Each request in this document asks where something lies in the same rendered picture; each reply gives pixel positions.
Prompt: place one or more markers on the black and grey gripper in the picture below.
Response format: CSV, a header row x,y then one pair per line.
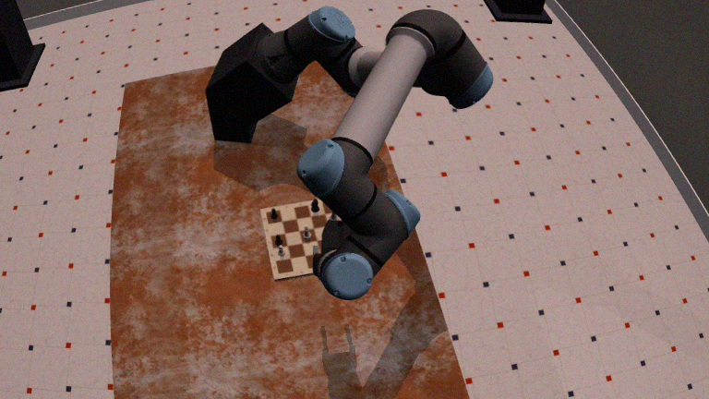
x,y
334,233

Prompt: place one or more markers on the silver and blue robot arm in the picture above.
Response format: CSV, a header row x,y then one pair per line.
x,y
336,172

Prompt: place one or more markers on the brown and cream chessboard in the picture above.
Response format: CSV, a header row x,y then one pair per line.
x,y
290,225

